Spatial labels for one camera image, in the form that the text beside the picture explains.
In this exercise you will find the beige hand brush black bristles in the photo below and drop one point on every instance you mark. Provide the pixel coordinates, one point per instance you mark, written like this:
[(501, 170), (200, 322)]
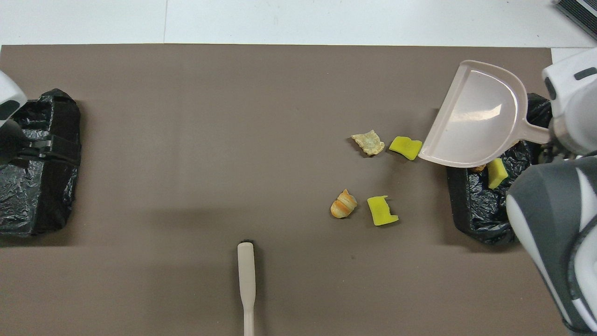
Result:
[(246, 270)]

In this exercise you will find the pale crumpled beige chunk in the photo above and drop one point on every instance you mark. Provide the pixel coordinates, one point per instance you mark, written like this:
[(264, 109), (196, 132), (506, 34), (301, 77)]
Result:
[(369, 143)]

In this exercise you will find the brown peanut-shaped bread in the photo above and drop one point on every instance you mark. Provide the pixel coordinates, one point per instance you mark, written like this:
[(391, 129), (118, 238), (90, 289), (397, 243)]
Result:
[(479, 168)]

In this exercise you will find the yellow sponge with green backing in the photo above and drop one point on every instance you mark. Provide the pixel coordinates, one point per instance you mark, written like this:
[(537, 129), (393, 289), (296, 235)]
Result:
[(497, 173)]

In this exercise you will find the beige plastic dustpan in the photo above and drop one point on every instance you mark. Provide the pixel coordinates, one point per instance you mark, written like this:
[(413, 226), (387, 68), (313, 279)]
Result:
[(480, 116)]

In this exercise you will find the yellow notched sponge piece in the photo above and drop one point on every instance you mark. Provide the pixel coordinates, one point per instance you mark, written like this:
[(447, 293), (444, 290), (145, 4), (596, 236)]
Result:
[(381, 212)]

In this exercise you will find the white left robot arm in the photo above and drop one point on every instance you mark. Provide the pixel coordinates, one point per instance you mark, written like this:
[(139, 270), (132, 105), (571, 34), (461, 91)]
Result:
[(9, 98)]

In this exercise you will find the yellow rounded sponge piece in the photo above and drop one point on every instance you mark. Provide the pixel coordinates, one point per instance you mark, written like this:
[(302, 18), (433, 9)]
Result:
[(405, 147)]

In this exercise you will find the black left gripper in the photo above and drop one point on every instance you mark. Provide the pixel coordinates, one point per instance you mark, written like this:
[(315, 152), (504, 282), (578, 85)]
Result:
[(11, 144)]

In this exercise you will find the black bag lined bin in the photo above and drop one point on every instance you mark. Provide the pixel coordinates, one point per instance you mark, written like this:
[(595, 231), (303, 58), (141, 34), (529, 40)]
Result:
[(28, 200), (475, 210)]

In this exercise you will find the striped toy croissant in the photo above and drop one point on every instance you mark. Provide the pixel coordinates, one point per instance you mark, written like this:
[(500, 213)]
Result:
[(343, 205)]

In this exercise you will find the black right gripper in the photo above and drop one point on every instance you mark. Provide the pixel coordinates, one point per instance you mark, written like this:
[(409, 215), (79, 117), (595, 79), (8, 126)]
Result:
[(555, 153)]

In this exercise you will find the brown paper table mat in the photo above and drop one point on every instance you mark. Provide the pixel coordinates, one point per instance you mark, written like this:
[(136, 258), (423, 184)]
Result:
[(186, 116)]

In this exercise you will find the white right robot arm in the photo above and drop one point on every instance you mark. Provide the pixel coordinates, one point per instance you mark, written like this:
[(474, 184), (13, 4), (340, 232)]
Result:
[(550, 219)]

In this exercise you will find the dark ribbed device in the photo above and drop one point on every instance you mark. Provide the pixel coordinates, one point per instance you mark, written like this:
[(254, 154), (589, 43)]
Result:
[(580, 11)]

